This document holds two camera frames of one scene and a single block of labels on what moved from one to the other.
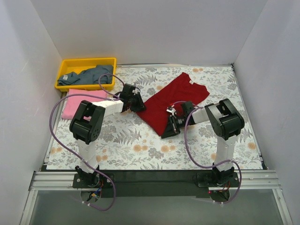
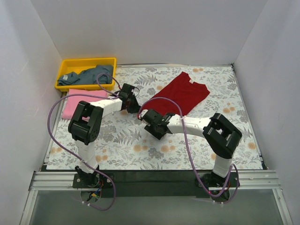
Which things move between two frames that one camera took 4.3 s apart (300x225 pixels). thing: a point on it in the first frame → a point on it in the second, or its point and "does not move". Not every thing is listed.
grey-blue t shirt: [91, 76] does not move
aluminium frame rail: [42, 180] does not move
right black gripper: [174, 125] → [154, 128]
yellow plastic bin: [80, 64] does not move
